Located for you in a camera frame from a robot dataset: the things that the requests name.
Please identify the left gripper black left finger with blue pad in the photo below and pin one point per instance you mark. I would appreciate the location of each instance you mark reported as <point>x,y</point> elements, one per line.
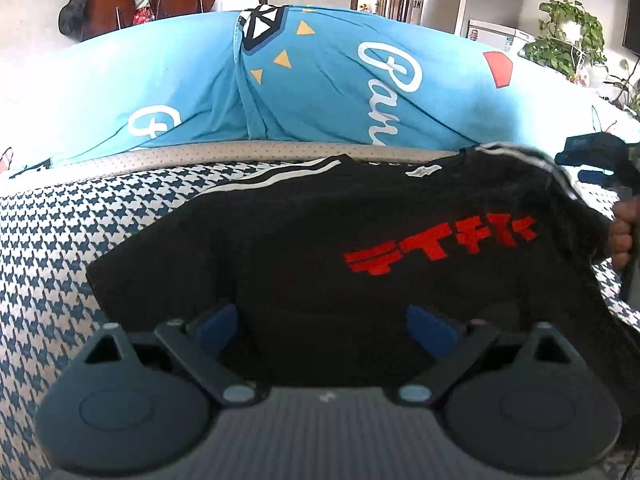
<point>197,350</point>

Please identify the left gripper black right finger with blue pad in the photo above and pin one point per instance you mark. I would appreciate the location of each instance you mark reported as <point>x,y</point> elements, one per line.
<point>455,349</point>

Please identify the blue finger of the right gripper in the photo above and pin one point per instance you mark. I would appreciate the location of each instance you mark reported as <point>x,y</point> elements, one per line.
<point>592,149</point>
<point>596,177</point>

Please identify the black t-shirt red print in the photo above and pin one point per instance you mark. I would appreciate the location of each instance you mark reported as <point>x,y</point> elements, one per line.
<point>324,261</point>

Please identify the person right hand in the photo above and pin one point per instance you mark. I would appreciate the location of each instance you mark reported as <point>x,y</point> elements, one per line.
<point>621,232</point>

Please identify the small leafy plant right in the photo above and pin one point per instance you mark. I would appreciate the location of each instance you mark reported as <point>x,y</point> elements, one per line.
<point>627,90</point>

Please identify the green potted plant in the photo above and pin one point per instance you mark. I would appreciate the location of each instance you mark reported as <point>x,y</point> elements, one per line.
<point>570,39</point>

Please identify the black television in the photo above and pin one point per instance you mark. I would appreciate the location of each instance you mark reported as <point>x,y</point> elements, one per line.
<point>631,38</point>

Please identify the white low cabinet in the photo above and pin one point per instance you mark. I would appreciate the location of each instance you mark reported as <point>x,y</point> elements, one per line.
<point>504,38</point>

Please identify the houndstooth patterned mat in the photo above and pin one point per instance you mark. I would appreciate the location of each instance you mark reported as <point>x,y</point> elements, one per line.
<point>55,222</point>

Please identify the blue cartoon bed sheet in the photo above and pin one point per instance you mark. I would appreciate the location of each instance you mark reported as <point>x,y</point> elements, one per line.
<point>286,73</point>

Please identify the brown wooden chair left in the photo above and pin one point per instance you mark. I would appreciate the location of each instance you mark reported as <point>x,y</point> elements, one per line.
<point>104,16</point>

